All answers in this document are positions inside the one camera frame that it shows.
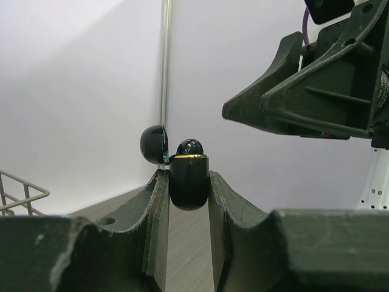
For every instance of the black earbud charging case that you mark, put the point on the black earbud charging case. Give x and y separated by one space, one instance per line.
189 175

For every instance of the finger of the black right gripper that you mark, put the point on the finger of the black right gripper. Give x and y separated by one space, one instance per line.
321 89

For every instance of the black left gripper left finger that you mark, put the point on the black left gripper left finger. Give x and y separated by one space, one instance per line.
126 250

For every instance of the grey wire dish rack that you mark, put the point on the grey wire dish rack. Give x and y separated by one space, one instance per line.
18 196

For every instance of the aluminium frame rail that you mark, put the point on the aluminium frame rail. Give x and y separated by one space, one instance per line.
165 41

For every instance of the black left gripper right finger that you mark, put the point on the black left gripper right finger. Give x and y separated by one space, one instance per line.
294 249

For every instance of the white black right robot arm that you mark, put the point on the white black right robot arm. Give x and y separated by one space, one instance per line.
377 182

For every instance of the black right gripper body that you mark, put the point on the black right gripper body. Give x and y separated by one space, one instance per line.
378 126

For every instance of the black earbud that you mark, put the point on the black earbud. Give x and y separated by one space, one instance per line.
190 147

